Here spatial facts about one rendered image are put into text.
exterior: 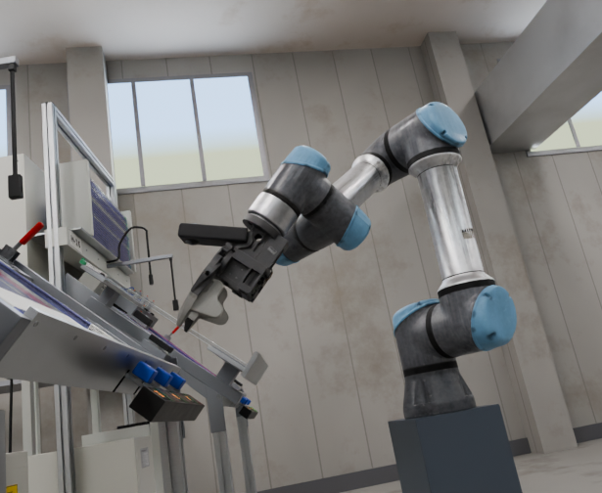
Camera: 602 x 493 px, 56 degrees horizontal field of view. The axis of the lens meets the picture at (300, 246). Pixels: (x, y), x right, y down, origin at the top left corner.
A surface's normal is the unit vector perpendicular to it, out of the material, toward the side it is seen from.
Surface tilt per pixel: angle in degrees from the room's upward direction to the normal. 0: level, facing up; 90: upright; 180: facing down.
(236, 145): 90
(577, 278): 90
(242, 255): 90
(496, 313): 98
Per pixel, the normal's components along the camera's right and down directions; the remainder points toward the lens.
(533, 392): 0.15, -0.31
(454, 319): -0.79, -0.06
